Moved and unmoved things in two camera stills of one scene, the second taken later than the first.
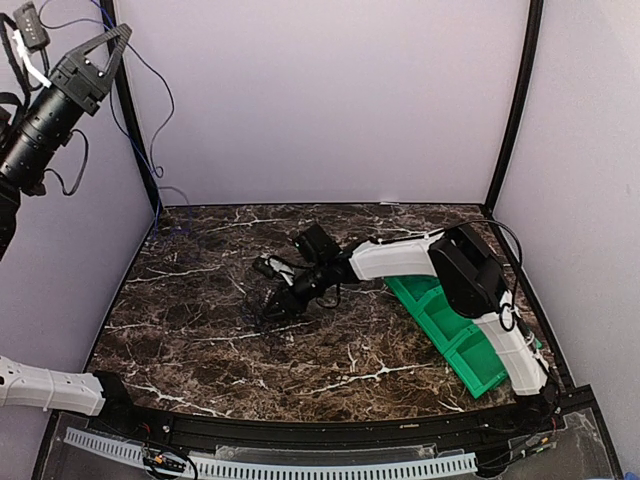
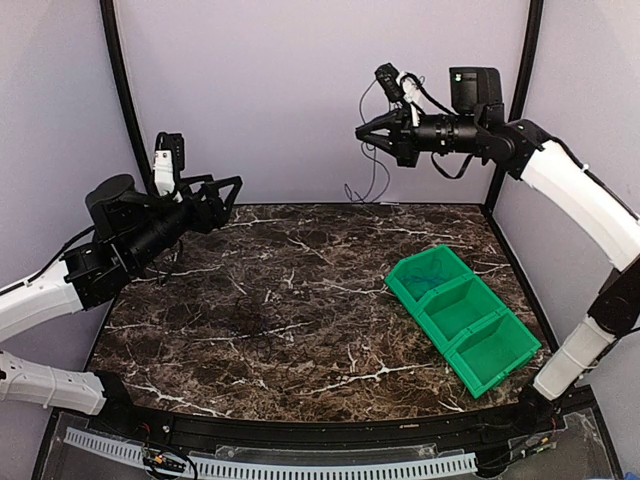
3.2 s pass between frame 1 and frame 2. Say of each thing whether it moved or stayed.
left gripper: moved
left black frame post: stayed
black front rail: stayed
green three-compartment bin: stayed
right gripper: moved
